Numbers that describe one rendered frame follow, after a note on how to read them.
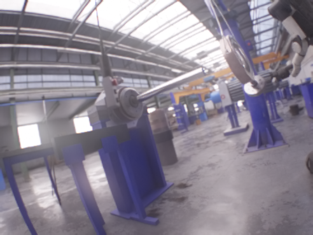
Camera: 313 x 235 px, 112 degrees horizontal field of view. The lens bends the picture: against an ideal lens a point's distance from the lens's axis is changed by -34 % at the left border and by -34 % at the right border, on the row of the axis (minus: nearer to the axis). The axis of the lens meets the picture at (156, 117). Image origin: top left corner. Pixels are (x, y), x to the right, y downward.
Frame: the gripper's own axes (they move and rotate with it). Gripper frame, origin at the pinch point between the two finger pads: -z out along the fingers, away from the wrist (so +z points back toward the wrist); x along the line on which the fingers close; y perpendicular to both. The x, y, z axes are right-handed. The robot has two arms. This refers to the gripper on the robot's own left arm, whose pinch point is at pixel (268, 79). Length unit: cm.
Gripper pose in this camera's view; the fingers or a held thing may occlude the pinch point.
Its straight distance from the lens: 140.6
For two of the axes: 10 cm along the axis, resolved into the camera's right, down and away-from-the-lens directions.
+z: 6.1, -2.9, -7.4
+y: -2.4, 8.2, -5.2
